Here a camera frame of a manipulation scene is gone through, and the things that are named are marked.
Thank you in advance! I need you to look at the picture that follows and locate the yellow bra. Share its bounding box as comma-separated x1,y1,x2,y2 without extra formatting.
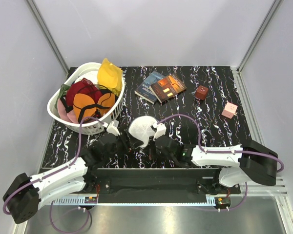
97,58,123,92

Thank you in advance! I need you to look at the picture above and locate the blue paperback book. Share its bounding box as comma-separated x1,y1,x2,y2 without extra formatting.
134,71,164,104

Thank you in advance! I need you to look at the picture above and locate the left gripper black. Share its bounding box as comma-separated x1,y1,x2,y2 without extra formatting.
103,129,143,160

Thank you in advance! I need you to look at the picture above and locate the pink garment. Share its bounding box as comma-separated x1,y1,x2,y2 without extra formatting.
57,99,79,124

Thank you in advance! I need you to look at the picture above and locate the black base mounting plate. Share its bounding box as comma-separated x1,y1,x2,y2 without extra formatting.
67,167,242,204

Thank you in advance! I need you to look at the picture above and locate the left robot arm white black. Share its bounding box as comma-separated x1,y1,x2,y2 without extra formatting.
2,130,143,224

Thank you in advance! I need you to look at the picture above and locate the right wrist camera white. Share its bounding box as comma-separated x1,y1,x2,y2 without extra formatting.
151,123,167,141

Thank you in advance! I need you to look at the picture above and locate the orange black bra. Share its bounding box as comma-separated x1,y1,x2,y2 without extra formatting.
73,89,118,123

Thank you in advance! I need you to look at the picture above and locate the white plastic laundry basket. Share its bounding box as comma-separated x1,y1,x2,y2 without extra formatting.
47,62,126,135

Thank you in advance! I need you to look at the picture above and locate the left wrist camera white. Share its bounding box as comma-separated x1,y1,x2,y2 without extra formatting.
106,120,120,136

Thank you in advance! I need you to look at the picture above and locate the dark red bra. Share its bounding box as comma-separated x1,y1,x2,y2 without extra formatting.
65,81,101,108

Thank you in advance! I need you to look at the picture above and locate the pink cube adapter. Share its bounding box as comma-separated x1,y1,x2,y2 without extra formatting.
221,102,238,119

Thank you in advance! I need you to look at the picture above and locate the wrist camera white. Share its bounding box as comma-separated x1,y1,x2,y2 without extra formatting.
106,120,120,136
151,123,167,141

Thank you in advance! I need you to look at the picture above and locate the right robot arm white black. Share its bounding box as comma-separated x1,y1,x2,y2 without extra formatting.
153,136,279,195

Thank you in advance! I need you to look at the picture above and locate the dark red cube adapter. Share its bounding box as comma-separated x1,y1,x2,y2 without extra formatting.
195,85,209,100

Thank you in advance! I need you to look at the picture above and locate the white mesh laundry bag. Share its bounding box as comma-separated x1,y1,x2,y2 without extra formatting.
128,116,158,148

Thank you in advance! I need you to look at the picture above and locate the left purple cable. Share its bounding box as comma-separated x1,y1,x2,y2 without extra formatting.
2,116,110,233

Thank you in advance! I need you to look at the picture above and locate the green garment strap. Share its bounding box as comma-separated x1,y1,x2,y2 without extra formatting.
59,83,69,100

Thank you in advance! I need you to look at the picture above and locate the orange dark paperback book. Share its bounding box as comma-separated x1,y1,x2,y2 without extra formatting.
149,73,187,103

